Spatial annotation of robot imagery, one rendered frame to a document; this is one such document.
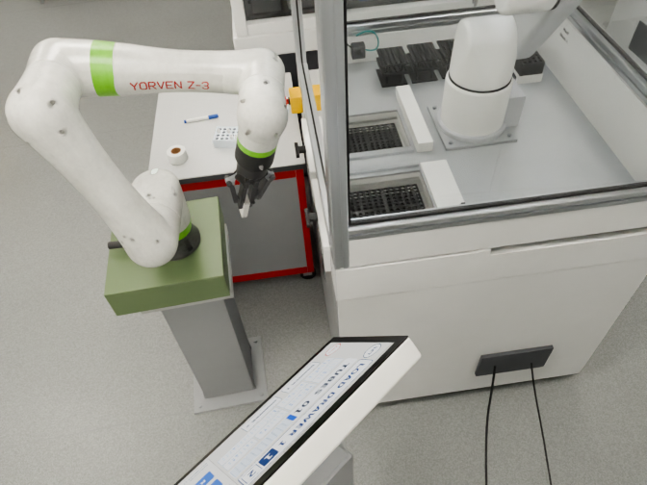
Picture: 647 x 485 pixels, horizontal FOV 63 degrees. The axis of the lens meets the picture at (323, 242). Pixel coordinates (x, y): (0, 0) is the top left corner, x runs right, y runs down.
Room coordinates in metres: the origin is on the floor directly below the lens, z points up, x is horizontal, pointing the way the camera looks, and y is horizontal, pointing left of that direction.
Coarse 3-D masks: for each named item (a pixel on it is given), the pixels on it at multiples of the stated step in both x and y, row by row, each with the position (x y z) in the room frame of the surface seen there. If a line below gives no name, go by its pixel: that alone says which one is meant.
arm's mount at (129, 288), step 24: (192, 216) 1.16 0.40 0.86; (216, 216) 1.15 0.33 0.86; (216, 240) 1.05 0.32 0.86; (120, 264) 0.98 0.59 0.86; (168, 264) 0.97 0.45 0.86; (192, 264) 0.96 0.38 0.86; (216, 264) 0.96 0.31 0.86; (120, 288) 0.90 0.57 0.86; (144, 288) 0.89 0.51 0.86; (168, 288) 0.89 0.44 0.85; (192, 288) 0.90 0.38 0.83; (216, 288) 0.91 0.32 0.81; (120, 312) 0.88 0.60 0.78
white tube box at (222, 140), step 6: (222, 126) 1.69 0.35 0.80; (228, 126) 1.69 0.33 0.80; (234, 126) 1.69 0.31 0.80; (216, 132) 1.66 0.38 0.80; (222, 132) 1.67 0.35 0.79; (234, 132) 1.66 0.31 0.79; (216, 138) 1.63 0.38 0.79; (222, 138) 1.63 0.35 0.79; (228, 138) 1.62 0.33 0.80; (234, 138) 1.62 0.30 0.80; (216, 144) 1.61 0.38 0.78; (222, 144) 1.61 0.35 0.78; (228, 144) 1.61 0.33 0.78; (234, 144) 1.60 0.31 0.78
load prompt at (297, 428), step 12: (360, 360) 0.47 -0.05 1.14; (372, 360) 0.45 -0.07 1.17; (348, 372) 0.45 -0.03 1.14; (360, 372) 0.43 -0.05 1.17; (336, 384) 0.43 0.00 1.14; (348, 384) 0.41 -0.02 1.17; (324, 396) 0.40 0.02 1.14; (336, 396) 0.39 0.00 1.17; (312, 408) 0.38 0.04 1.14; (324, 408) 0.37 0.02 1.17; (300, 420) 0.36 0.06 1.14; (312, 420) 0.35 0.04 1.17; (288, 432) 0.34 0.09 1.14; (300, 432) 0.33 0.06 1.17; (276, 444) 0.33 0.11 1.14; (288, 444) 0.31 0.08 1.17; (264, 456) 0.31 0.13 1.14; (276, 456) 0.29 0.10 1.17; (252, 468) 0.29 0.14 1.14; (264, 468) 0.28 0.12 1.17; (240, 480) 0.27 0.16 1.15; (252, 480) 0.26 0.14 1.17
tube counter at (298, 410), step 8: (304, 400) 0.42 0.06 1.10; (312, 400) 0.41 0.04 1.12; (296, 408) 0.41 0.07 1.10; (304, 408) 0.39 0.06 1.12; (288, 416) 0.39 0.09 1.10; (296, 416) 0.38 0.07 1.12; (280, 424) 0.38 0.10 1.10; (288, 424) 0.37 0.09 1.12; (272, 432) 0.36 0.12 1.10; (280, 432) 0.35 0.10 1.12; (264, 440) 0.35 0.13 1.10; (272, 440) 0.34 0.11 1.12; (256, 448) 0.33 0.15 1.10; (264, 448) 0.33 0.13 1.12; (248, 456) 0.32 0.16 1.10; (256, 456) 0.31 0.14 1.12; (240, 464) 0.31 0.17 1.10; (248, 464) 0.30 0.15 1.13; (232, 472) 0.30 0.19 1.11; (240, 472) 0.29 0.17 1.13
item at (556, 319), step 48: (432, 288) 0.86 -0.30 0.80; (480, 288) 0.87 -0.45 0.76; (528, 288) 0.88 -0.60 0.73; (576, 288) 0.89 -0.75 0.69; (624, 288) 0.90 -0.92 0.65; (336, 336) 0.90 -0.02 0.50; (432, 336) 0.86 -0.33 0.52; (480, 336) 0.87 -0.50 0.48; (528, 336) 0.89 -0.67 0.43; (576, 336) 0.90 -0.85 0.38; (432, 384) 0.86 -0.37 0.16; (480, 384) 0.88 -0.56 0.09
